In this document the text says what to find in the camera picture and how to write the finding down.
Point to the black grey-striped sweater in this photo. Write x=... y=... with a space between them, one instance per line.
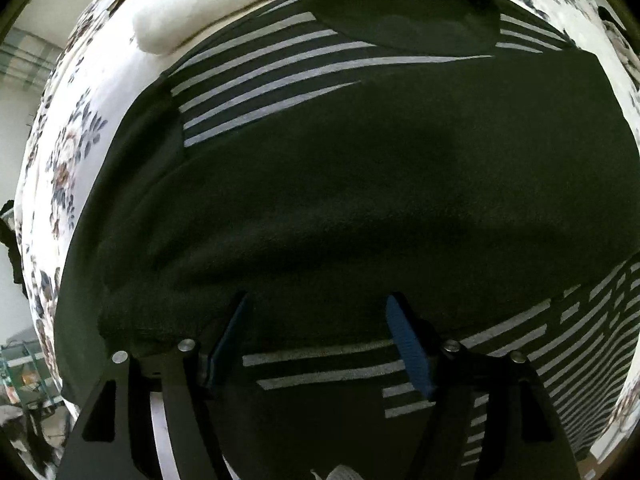
x=350 y=185

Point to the dark hanging cloth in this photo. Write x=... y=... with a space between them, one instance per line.
x=10 y=245

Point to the floral printed blanket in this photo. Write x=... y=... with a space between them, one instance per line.
x=75 y=110

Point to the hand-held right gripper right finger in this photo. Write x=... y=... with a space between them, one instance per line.
x=411 y=350

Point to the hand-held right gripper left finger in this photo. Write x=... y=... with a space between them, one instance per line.
x=227 y=342

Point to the teal metal rack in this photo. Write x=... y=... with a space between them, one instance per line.
x=20 y=362

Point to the white folded cloth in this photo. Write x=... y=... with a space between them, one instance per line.
x=200 y=5

